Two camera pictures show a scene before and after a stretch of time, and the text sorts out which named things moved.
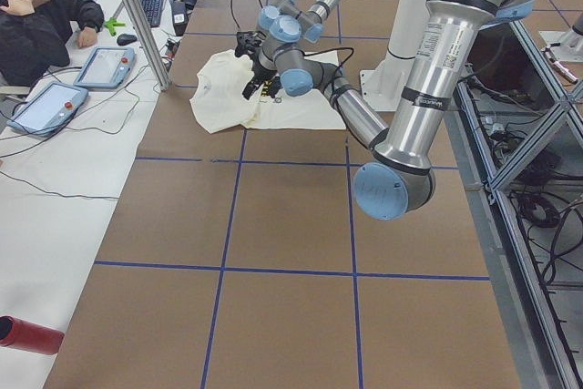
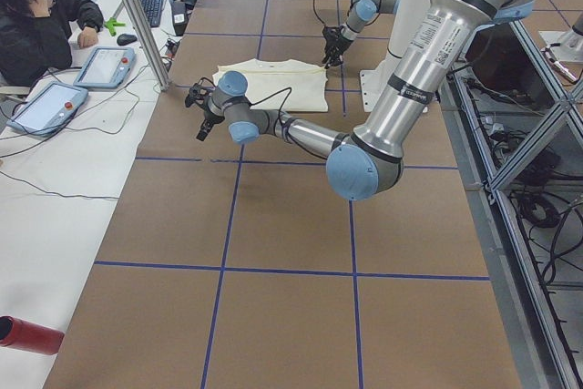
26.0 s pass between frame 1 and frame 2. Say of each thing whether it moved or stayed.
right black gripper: moved
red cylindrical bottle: stayed
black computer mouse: stayed
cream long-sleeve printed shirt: moved
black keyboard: stayed
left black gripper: moved
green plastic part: stayed
